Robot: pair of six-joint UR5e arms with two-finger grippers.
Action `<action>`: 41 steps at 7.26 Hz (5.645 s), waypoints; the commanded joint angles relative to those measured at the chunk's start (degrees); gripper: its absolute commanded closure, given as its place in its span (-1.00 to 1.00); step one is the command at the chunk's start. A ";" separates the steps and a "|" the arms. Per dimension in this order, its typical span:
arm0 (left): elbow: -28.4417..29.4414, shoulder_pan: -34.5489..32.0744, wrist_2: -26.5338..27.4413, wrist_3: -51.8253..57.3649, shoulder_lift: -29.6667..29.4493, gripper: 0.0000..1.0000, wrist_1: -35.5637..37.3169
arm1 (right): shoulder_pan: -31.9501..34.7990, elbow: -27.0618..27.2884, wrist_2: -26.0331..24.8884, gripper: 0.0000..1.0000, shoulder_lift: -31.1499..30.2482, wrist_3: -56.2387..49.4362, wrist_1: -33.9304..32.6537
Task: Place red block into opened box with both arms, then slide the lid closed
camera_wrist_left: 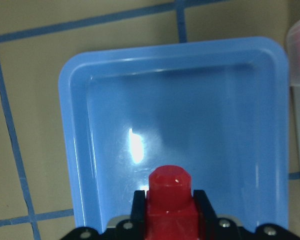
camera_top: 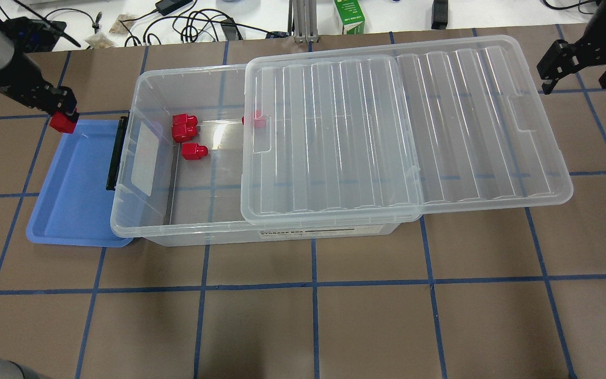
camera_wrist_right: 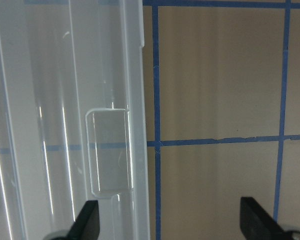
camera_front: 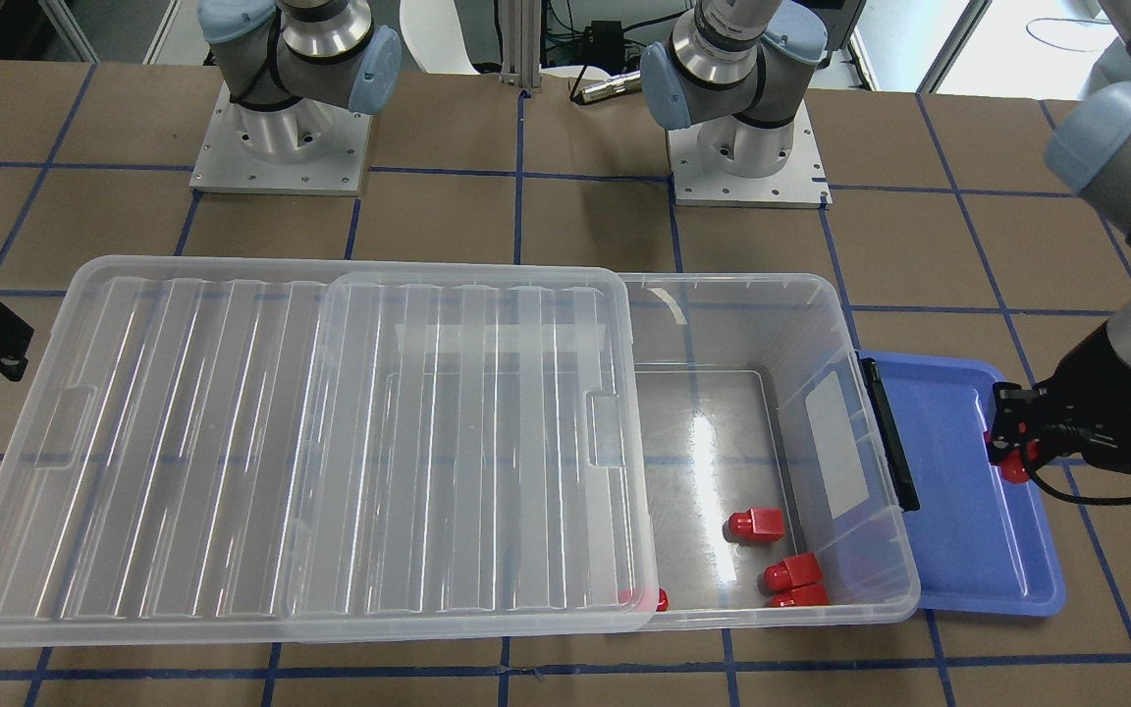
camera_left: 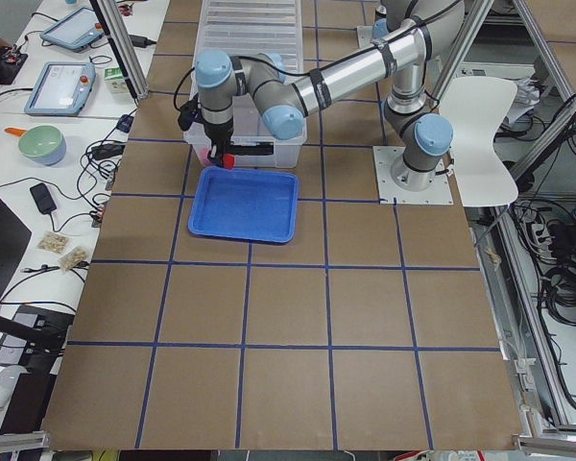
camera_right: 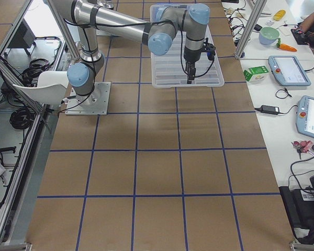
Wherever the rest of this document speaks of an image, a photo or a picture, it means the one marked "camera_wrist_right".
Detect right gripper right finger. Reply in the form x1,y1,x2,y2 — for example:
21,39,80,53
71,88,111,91
239,197,290,240

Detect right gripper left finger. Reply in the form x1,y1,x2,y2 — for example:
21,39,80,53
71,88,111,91
67,200,100,240

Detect clear plastic box lid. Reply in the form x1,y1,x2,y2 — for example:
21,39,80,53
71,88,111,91
0,0,151,240

